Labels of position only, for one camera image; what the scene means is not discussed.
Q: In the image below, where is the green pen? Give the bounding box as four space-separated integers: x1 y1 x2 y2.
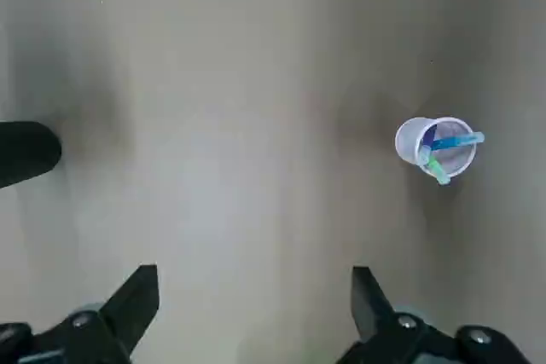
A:
420 148 452 187

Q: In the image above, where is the dark purple pen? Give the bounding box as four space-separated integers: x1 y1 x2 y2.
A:
421 124 439 147

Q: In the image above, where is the light blue pen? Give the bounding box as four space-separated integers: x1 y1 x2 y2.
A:
428 131 486 153

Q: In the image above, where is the pink plastic cup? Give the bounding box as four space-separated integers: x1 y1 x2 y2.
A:
394 115 478 177

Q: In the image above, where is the black vase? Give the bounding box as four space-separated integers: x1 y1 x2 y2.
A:
0 120 63 190

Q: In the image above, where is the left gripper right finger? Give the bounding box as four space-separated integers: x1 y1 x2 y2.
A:
334 265 532 364

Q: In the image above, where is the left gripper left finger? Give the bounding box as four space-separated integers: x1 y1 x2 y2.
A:
0 264 161 364

